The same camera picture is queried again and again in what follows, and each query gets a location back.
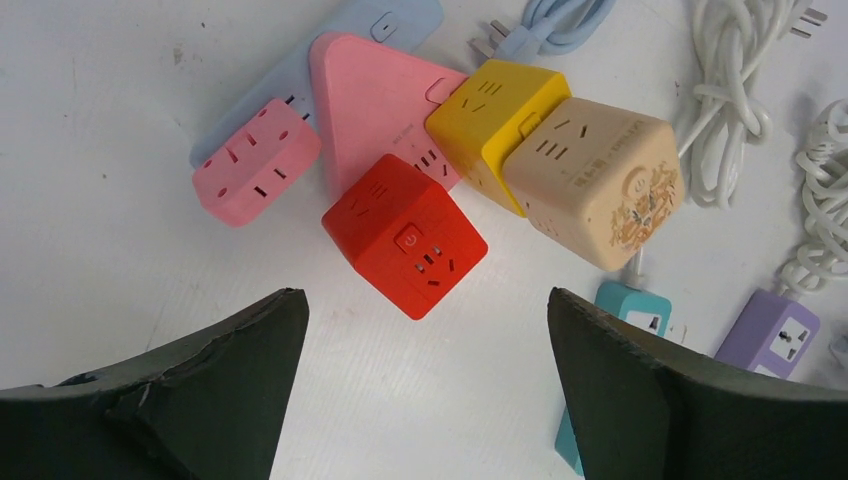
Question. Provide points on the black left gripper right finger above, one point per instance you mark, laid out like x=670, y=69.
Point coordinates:
x=643, y=407

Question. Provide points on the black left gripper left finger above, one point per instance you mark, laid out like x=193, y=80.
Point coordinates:
x=210, y=405

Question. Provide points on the teal power strip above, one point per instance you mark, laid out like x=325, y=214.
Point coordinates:
x=640, y=308

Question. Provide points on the purple power strip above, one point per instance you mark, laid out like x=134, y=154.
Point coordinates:
x=769, y=336

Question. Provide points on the beige dragon cube socket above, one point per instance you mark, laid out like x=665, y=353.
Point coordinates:
x=597, y=179

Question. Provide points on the pink small plug adapter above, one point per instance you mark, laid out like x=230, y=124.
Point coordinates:
x=256, y=164

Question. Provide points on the red cube socket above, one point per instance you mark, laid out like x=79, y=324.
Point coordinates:
x=402, y=232

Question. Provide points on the pink triangular socket adapter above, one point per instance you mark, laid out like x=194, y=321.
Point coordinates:
x=375, y=101

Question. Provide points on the yellow cube socket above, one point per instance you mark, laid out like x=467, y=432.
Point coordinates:
x=487, y=117

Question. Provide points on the light blue power strip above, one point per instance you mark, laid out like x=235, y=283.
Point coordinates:
x=400, y=25

